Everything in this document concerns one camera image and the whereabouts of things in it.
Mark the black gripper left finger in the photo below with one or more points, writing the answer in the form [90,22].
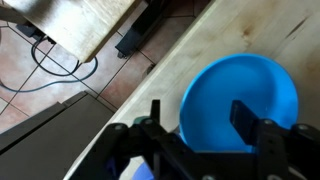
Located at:
[155,110]

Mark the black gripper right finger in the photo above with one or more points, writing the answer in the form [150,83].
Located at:
[244,121]

